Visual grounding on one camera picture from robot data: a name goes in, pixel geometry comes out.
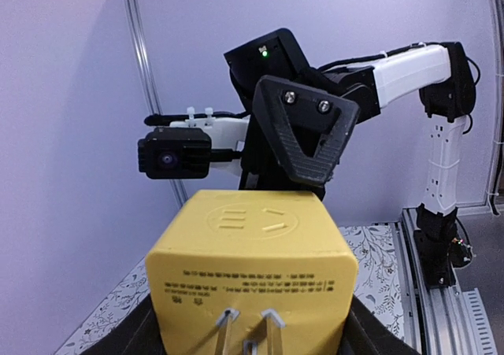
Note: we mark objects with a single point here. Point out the left aluminium frame post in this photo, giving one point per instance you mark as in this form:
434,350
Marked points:
147,79

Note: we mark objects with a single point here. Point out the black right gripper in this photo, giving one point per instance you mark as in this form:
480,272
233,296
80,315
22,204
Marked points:
301,117

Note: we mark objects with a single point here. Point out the right aluminium frame post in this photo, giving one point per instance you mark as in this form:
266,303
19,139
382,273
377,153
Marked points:
494,196

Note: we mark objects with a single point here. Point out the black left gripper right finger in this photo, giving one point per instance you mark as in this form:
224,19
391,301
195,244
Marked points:
363,333

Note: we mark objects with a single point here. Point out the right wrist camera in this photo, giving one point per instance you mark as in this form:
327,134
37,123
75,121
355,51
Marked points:
175,153

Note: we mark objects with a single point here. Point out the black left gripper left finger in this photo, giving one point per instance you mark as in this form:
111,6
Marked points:
137,334

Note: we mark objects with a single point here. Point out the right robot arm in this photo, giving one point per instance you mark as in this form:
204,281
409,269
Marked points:
445,79

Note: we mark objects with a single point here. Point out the yellow cube socket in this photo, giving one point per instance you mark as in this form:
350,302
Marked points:
251,255

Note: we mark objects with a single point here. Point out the aluminium frame post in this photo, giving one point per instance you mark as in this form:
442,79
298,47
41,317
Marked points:
494,196
147,79

